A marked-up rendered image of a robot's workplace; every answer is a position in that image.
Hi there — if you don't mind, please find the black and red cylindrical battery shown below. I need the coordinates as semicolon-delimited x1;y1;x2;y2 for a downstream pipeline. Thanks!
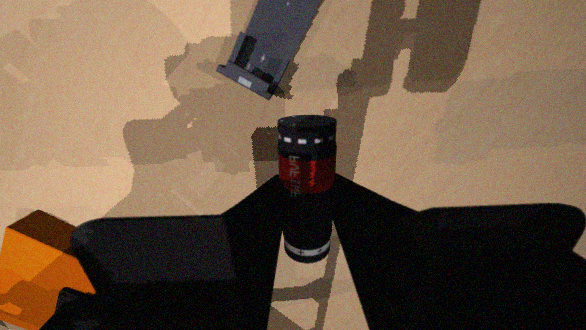
277;115;337;264

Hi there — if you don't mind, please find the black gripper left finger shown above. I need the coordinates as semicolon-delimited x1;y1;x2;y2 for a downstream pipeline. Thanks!
70;174;284;330

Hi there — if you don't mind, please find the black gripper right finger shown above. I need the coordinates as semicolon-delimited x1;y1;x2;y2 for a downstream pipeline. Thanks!
332;173;586;330

